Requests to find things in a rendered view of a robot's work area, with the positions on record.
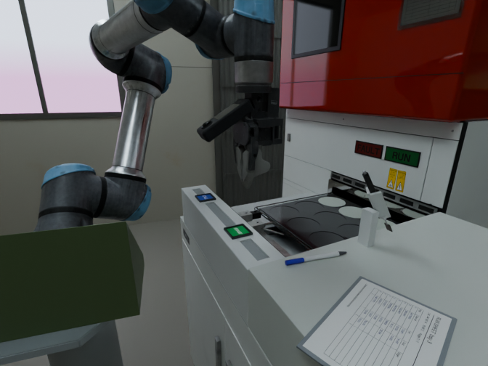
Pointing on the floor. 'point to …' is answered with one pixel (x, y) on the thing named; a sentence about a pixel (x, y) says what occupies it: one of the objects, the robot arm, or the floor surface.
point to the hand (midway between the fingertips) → (244, 182)
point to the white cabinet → (214, 316)
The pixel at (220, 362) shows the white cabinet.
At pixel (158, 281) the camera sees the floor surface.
